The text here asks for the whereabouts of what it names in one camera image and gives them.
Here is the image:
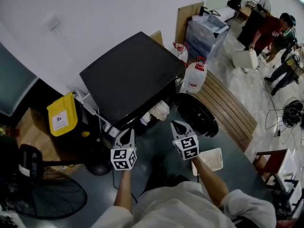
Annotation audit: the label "wire frame chair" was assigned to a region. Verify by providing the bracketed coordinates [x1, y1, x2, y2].
[265, 96, 304, 138]

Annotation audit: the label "white plastic bin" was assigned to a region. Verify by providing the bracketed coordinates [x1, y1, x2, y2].
[232, 48, 259, 69]

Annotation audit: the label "person's white shirt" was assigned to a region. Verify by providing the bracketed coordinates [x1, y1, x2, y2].
[91, 181, 278, 228]

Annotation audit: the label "black pedestal fan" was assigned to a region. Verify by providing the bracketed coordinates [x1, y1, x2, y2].
[0, 143, 114, 221]

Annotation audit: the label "person's left forearm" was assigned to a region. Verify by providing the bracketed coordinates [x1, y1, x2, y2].
[113, 169, 134, 214]

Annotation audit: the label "grey standing fan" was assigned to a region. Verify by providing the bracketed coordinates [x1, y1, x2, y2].
[257, 0, 272, 13]

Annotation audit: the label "yellow plastic container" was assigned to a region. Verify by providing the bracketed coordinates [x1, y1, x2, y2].
[46, 92, 103, 152]

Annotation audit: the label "black cabinet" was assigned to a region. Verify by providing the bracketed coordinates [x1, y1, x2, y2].
[237, 8, 268, 50]

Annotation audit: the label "wooden slatted ramp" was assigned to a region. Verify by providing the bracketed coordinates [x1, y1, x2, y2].
[190, 69, 259, 153]

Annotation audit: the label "dark grey washing machine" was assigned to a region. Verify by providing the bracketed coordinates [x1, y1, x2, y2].
[79, 31, 188, 137]

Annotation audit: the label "black cable bundle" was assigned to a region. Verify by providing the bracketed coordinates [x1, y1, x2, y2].
[282, 100, 304, 128]

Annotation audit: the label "clear red-capped water jug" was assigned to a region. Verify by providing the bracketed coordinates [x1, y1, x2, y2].
[172, 42, 190, 65]
[180, 57, 208, 95]

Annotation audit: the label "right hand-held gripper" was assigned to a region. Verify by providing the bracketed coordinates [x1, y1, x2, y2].
[170, 120, 200, 161]

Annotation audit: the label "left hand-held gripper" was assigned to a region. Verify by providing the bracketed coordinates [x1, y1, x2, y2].
[110, 128, 138, 171]

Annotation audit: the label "large beige clothes piece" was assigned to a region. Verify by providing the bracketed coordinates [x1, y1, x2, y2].
[152, 100, 171, 121]

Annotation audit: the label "white floor cable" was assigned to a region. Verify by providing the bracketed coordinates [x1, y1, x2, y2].
[254, 66, 289, 144]

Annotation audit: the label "small cardboard sheet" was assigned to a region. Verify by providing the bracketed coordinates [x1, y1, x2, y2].
[149, 30, 165, 47]

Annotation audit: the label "round black washer door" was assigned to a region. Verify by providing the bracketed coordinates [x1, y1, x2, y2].
[174, 93, 219, 139]

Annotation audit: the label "person's right forearm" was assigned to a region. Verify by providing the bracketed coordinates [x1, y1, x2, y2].
[191, 155, 230, 208]

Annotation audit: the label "white plastic laundry basket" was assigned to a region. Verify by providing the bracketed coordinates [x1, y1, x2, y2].
[191, 147, 224, 177]

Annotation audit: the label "black bag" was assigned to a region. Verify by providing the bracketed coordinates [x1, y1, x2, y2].
[227, 0, 243, 11]

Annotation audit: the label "black-framed glass partition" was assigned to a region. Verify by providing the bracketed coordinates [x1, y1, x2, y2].
[0, 41, 40, 118]

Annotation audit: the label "brown cardboard box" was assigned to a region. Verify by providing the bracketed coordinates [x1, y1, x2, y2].
[14, 107, 83, 175]

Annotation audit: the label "brown board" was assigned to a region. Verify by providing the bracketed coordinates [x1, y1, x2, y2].
[177, 1, 205, 45]

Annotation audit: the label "person's legs in black trousers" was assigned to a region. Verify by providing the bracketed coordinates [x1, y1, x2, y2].
[139, 154, 192, 199]

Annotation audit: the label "clear plastic storage box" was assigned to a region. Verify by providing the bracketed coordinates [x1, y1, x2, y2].
[184, 12, 230, 61]

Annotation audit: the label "white washer stand frame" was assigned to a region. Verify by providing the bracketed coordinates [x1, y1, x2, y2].
[102, 121, 121, 139]

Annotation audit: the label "white drain hose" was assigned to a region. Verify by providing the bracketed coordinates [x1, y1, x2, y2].
[72, 90, 114, 134]

